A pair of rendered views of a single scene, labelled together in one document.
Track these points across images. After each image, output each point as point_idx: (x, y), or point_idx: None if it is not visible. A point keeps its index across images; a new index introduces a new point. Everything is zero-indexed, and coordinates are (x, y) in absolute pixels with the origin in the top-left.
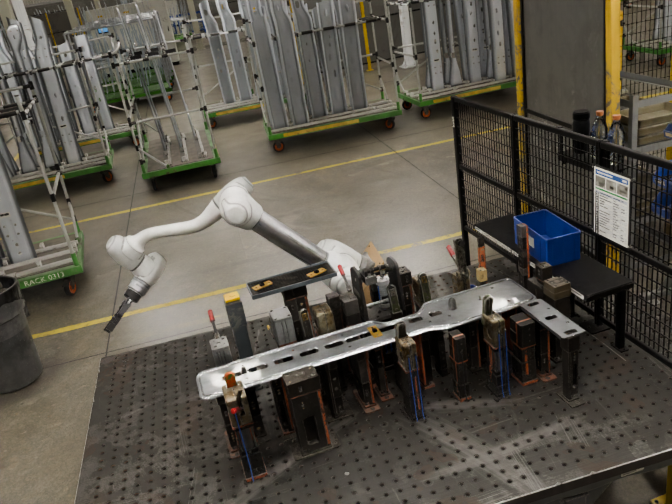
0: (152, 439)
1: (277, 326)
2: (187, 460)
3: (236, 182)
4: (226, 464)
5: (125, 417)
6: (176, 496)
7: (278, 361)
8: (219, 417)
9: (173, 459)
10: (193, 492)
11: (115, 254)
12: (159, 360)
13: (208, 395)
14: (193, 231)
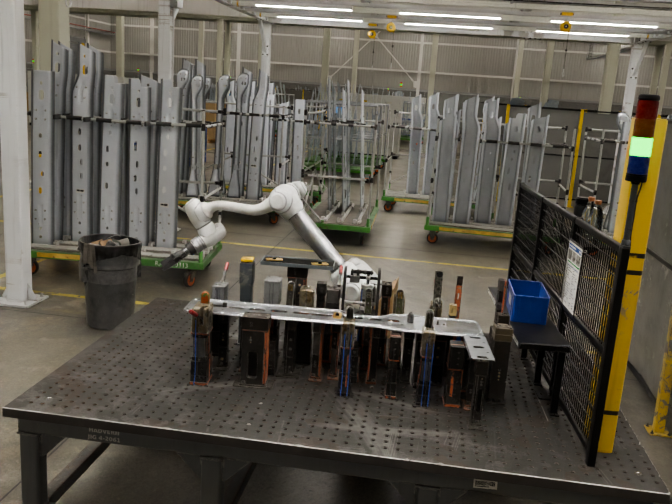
0: (150, 345)
1: (266, 286)
2: (162, 362)
3: (293, 183)
4: (185, 372)
5: (143, 329)
6: (138, 375)
7: None
8: None
9: (153, 358)
10: (150, 377)
11: (189, 211)
12: None
13: (189, 309)
14: (251, 213)
